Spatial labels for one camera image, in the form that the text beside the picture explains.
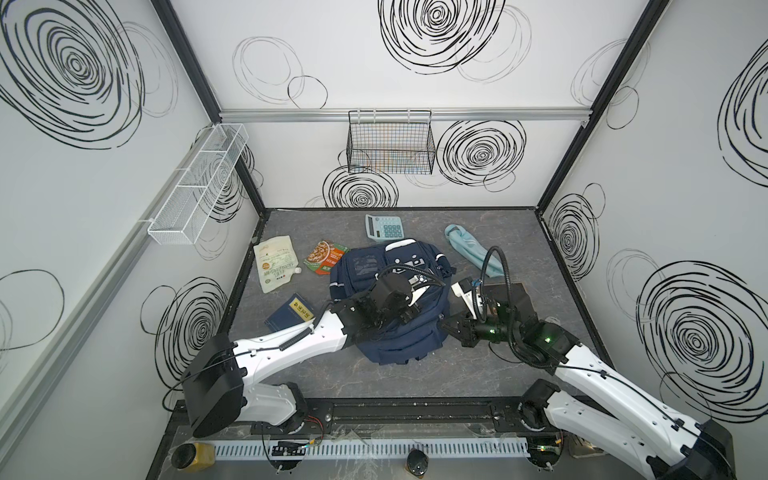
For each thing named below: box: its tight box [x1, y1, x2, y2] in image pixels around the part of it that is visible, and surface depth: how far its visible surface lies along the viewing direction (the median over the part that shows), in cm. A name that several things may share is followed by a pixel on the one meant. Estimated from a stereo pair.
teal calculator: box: [365, 214, 405, 240], surface depth 114 cm
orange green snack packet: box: [303, 240, 350, 275], surface depth 107 cm
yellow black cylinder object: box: [171, 442, 216, 472], surface depth 65 cm
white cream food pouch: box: [253, 235, 302, 294], surface depth 106 cm
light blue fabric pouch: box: [445, 224, 505, 277], surface depth 107 cm
